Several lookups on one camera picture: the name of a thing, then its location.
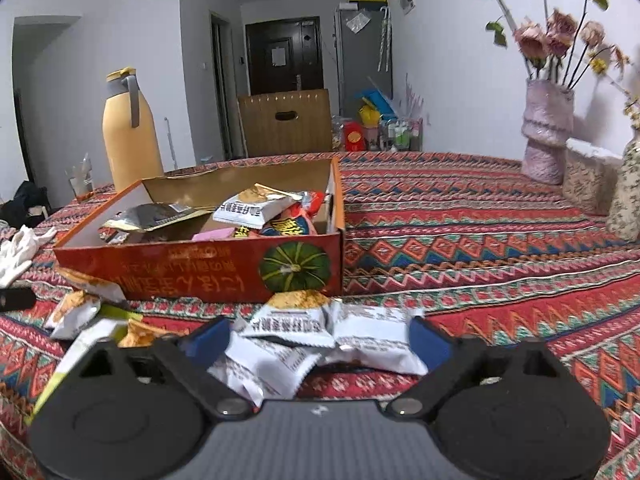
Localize red snack packet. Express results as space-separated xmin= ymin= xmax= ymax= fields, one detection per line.
xmin=299 ymin=189 xmax=329 ymax=216

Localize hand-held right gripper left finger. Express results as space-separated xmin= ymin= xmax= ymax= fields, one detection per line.
xmin=70 ymin=315 xmax=257 ymax=421

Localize dark door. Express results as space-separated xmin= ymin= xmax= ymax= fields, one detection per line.
xmin=244 ymin=16 xmax=324 ymax=96

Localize floral ceramic vase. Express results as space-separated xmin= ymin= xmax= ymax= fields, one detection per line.
xmin=605 ymin=130 xmax=640 ymax=244

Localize green white snack packet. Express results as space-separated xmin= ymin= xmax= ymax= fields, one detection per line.
xmin=29 ymin=304 xmax=141 ymax=411

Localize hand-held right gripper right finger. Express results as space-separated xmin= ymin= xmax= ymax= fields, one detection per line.
xmin=389 ymin=315 xmax=568 ymax=421

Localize yellow thermos jug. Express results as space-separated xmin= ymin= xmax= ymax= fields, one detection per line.
xmin=102 ymin=66 xmax=166 ymax=194

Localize red patterned tablecloth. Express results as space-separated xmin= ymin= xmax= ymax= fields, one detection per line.
xmin=0 ymin=151 xmax=640 ymax=480

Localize clear plastic bag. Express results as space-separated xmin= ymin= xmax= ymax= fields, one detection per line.
xmin=345 ymin=11 xmax=371 ymax=35

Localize pink textured vase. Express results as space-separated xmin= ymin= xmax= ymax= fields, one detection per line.
xmin=520 ymin=78 xmax=575 ymax=185

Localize black silver snack packet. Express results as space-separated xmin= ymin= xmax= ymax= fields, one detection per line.
xmin=102 ymin=202 xmax=211 ymax=234

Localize wire rack with bottles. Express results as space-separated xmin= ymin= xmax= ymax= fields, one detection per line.
xmin=379 ymin=117 xmax=424 ymax=153

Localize dark bag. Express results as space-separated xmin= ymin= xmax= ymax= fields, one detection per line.
xmin=0 ymin=180 xmax=51 ymax=229

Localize red gift box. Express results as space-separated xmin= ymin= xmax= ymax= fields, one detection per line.
xmin=343 ymin=120 xmax=366 ymax=151

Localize orange cardboard box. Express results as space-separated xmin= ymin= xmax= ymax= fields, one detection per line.
xmin=52 ymin=156 xmax=346 ymax=304

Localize brown cardboard box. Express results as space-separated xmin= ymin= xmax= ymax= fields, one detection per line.
xmin=236 ymin=88 xmax=334 ymax=158

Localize white gloves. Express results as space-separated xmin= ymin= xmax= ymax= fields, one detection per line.
xmin=0 ymin=224 xmax=59 ymax=286

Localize striped umbrella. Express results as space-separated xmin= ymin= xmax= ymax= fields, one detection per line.
xmin=377 ymin=6 xmax=392 ymax=74

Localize blue folder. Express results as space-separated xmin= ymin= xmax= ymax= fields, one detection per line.
xmin=354 ymin=88 xmax=396 ymax=116

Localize grey refrigerator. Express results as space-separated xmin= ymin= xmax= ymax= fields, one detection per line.
xmin=334 ymin=2 xmax=394 ymax=119

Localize dried pink roses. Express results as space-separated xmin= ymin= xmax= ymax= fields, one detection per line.
xmin=462 ymin=0 xmax=631 ymax=86

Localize pink snack packet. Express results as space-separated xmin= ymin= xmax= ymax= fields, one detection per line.
xmin=192 ymin=227 xmax=236 ymax=244

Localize glass cup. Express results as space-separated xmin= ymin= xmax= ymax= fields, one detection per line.
xmin=64 ymin=154 xmax=96 ymax=201

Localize clear container of seeds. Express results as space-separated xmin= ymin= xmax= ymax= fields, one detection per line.
xmin=562 ymin=138 xmax=624 ymax=214

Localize orange blue snack packet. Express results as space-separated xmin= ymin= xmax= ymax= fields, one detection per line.
xmin=259 ymin=211 xmax=321 ymax=237

